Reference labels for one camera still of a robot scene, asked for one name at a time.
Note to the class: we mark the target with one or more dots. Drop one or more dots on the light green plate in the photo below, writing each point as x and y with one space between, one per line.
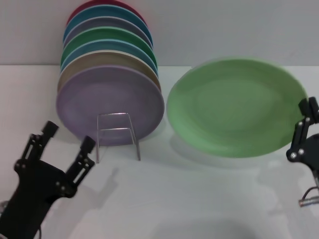
231 109

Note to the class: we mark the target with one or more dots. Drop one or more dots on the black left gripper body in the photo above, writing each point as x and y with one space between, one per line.
32 196

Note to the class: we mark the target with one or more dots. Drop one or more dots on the beige plate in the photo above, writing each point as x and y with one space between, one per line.
99 59

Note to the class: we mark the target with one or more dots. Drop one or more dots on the light blue plate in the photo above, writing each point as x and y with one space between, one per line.
107 45

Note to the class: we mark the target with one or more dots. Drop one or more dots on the purple plate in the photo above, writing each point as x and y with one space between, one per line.
99 94

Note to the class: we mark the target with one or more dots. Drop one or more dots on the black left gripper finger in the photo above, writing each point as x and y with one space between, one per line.
30 152
81 166

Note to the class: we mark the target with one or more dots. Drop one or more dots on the teal blue plate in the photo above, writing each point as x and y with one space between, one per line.
99 12

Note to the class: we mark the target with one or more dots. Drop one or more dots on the grey lavender plate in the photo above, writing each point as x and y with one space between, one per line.
104 23

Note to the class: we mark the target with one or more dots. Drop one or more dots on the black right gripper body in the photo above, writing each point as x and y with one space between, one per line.
313 152

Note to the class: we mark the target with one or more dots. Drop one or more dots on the dark green plate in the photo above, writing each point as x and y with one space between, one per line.
107 33

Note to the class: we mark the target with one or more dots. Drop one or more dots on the dark red plate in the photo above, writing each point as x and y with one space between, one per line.
74 11

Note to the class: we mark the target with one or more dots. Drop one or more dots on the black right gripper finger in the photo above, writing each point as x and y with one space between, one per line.
315 112
299 142

